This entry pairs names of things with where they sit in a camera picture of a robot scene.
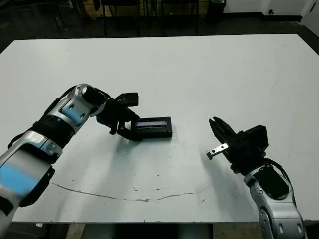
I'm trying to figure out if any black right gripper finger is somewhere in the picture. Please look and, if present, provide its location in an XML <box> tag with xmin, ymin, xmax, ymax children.
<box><xmin>208</xmin><ymin>119</ymin><xmax>234</xmax><ymax>150</ymax></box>
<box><xmin>213</xmin><ymin>116</ymin><xmax>240</xmax><ymax>144</ymax></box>

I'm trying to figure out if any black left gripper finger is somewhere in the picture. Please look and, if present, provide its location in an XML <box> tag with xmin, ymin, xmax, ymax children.
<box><xmin>126</xmin><ymin>108</ymin><xmax>141</xmax><ymax>121</ymax></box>
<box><xmin>117</xmin><ymin>120</ymin><xmax>144</xmax><ymax>143</ymax></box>

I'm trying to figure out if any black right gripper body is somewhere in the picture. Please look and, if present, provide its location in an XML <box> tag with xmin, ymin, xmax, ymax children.
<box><xmin>206</xmin><ymin>131</ymin><xmax>267</xmax><ymax>175</ymax></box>

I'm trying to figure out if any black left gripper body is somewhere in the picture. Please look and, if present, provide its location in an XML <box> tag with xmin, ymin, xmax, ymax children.
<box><xmin>96</xmin><ymin>98</ymin><xmax>132</xmax><ymax>135</ymax></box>

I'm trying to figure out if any dark robot lower body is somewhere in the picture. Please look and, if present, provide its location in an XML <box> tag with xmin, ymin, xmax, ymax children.
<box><xmin>84</xmin><ymin>223</ymin><xmax>215</xmax><ymax>239</ymax></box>

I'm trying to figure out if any dark waste bin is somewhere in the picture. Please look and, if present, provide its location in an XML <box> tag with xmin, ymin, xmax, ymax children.
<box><xmin>207</xmin><ymin>0</ymin><xmax>227</xmax><ymax>24</ymax></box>

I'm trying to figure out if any white door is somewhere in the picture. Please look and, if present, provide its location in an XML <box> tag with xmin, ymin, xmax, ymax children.
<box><xmin>300</xmin><ymin>0</ymin><xmax>319</xmax><ymax>35</ymax></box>

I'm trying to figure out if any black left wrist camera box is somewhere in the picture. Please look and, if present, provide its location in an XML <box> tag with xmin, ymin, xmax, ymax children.
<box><xmin>115</xmin><ymin>92</ymin><xmax>140</xmax><ymax>108</ymax></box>

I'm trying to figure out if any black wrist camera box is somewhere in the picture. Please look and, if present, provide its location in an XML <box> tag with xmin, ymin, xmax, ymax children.
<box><xmin>245</xmin><ymin>124</ymin><xmax>270</xmax><ymax>153</ymax></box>
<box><xmin>115</xmin><ymin>92</ymin><xmax>140</xmax><ymax>108</ymax></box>

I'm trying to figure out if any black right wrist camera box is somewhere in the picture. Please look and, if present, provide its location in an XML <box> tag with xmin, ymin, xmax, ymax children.
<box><xmin>245</xmin><ymin>124</ymin><xmax>270</xmax><ymax>153</ymax></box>

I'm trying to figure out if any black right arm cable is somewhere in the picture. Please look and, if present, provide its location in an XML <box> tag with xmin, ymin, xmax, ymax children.
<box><xmin>263</xmin><ymin>157</ymin><xmax>295</xmax><ymax>199</ymax></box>

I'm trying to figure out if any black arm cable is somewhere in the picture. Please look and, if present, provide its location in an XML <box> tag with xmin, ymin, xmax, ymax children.
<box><xmin>263</xmin><ymin>157</ymin><xmax>295</xmax><ymax>199</ymax></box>
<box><xmin>7</xmin><ymin>131</ymin><xmax>25</xmax><ymax>150</ymax></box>

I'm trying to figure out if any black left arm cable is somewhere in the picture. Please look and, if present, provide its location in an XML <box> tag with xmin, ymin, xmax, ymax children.
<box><xmin>7</xmin><ymin>131</ymin><xmax>25</xmax><ymax>150</ymax></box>

